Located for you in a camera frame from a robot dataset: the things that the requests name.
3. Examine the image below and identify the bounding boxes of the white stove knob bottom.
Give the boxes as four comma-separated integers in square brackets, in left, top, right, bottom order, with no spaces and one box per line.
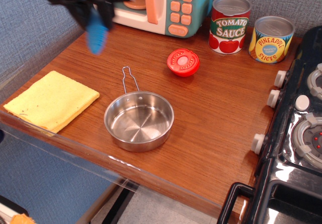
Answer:
[251,133,266,155]

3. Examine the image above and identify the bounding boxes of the red toy tomato half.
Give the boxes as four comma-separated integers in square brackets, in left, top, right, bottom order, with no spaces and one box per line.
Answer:
[167,48,200,77]

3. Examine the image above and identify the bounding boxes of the folded yellow cloth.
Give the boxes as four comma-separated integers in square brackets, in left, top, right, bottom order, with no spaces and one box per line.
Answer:
[4,70,100,133]

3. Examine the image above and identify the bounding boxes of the white stove knob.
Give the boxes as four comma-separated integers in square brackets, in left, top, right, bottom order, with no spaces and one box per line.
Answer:
[251,133,266,155]
[274,70,287,88]
[267,90,280,108]

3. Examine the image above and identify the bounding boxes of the stainless steel pot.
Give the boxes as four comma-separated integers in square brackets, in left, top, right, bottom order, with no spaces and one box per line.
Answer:
[104,66,175,153]

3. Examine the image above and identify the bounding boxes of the blue handled metal fork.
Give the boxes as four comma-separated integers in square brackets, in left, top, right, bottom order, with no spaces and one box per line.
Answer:
[86,8,109,55]

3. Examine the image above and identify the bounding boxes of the white stove knob middle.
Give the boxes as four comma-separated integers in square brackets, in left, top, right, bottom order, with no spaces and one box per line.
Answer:
[267,90,280,108]

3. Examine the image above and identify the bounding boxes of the tomato sauce can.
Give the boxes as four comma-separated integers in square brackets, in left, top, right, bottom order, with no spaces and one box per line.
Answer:
[208,0,252,54]

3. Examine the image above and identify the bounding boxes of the teal toy microwave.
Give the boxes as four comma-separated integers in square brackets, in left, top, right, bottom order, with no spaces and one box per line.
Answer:
[113,0,213,38]

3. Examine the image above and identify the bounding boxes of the black toy stove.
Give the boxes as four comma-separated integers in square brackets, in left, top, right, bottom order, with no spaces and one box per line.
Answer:
[218,26,321,223]

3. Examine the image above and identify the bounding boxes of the white stove knob top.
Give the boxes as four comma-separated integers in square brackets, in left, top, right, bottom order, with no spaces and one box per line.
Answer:
[274,70,287,88]

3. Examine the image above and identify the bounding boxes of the clear acrylic table guard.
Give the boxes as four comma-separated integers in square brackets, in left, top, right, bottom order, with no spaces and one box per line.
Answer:
[0,109,250,217]

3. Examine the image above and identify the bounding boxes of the pineapple slices can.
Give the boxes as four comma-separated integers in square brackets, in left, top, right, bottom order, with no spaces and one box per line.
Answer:
[249,16,295,64]

